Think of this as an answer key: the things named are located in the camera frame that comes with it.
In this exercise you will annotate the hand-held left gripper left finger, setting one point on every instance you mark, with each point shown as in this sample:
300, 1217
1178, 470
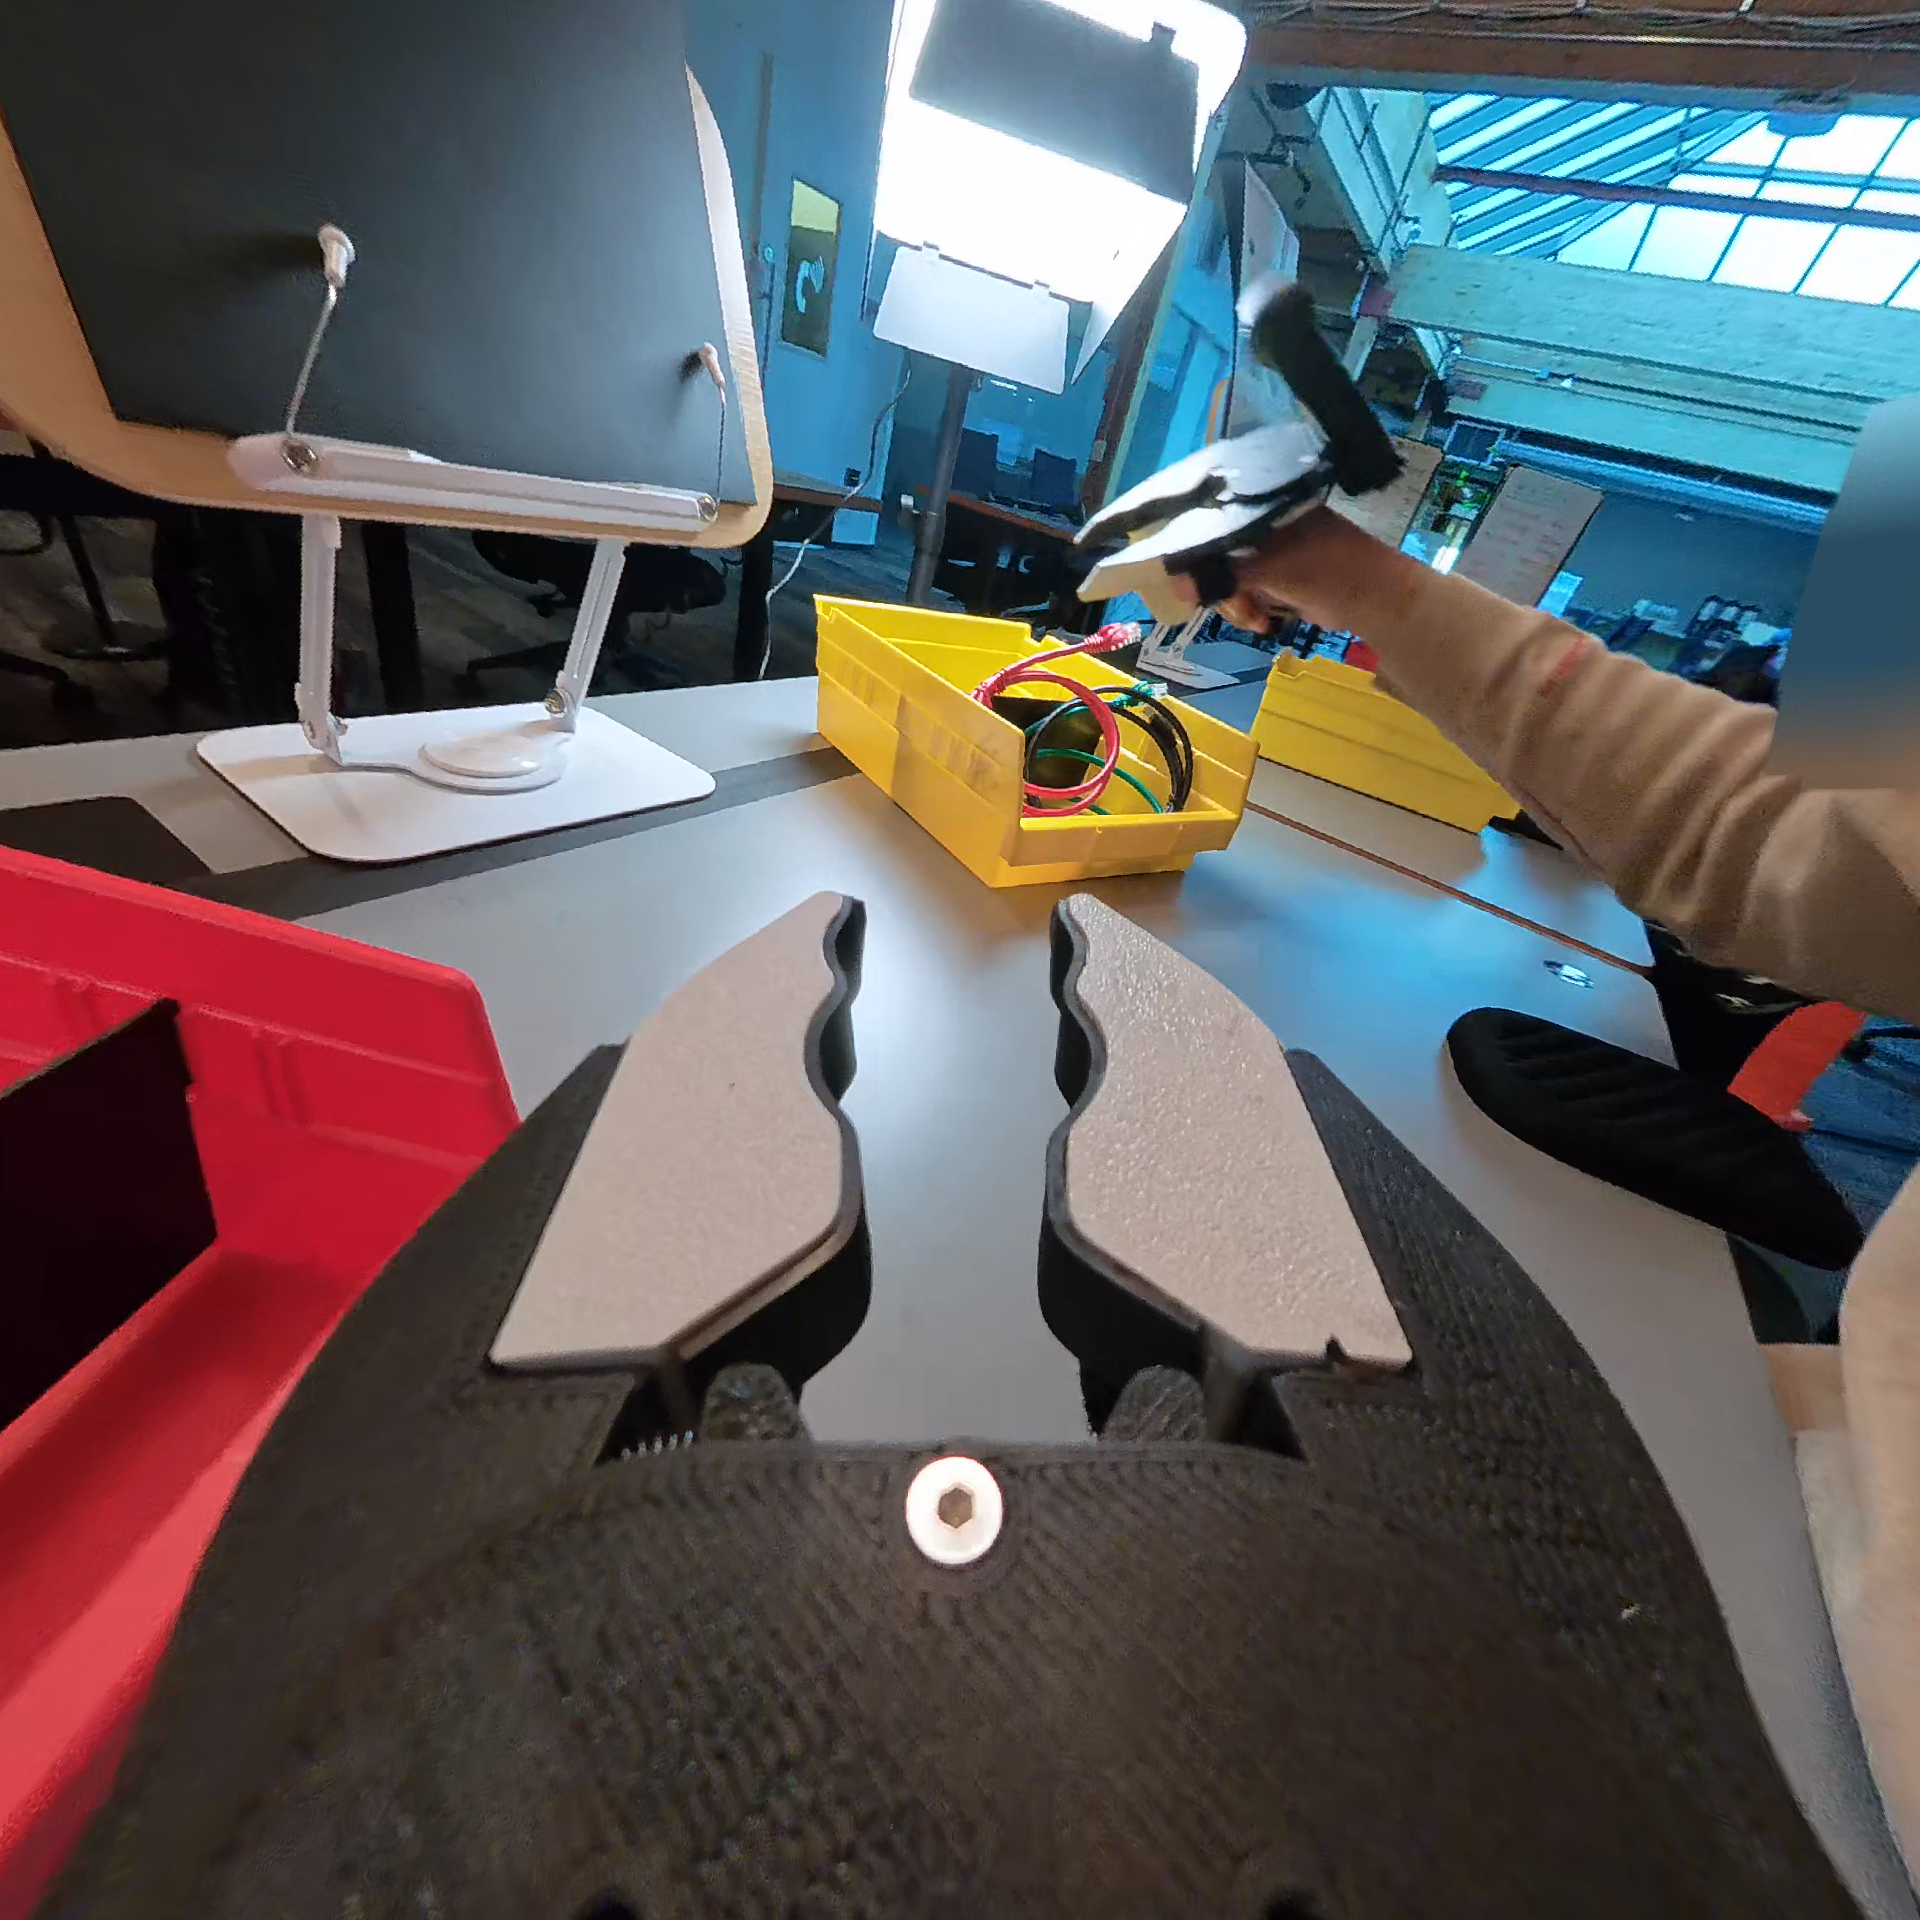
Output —
690, 1186

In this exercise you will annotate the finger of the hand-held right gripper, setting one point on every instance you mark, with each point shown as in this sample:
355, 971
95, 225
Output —
1201, 488
1163, 561

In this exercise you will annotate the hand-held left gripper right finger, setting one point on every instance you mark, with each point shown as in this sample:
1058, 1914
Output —
1201, 1186

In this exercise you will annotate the yellow plastic bin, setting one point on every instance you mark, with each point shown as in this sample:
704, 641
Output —
1351, 737
931, 750

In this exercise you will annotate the red plastic bin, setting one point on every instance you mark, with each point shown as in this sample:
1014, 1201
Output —
225, 1321

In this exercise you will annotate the person's right hand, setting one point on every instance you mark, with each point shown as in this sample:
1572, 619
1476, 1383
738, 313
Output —
1336, 576

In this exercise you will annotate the metal light stand pole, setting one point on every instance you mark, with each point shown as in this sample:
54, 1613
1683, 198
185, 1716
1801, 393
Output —
947, 479

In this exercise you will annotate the studio light panel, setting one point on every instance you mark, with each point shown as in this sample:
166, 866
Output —
1020, 195

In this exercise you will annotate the black ribbed plastic part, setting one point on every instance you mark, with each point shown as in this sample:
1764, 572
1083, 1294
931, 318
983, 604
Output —
1621, 1112

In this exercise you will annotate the black bin divider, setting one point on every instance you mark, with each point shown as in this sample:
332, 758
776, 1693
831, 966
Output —
89, 1201

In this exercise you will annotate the person's torso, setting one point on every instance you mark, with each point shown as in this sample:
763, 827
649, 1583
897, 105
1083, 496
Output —
1884, 1501

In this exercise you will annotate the black board with wooden back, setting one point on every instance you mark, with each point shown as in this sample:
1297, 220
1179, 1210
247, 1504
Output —
377, 195

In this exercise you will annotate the green wall sign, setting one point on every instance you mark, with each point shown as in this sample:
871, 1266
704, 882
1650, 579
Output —
810, 270

